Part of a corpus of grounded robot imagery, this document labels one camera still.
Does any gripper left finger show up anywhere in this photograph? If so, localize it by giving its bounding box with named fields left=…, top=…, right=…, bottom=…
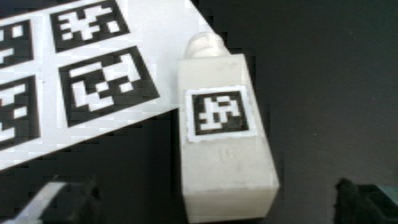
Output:
left=10, top=179, right=97, bottom=224

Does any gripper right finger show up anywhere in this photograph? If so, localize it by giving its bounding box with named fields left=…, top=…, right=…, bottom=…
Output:
left=333, top=178, right=398, bottom=224

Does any white table leg with tag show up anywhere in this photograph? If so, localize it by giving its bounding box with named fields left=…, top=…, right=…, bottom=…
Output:
left=177, top=32, right=278, bottom=224

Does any white marker base plate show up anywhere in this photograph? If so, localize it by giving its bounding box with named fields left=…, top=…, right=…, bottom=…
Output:
left=0, top=0, right=211, bottom=171

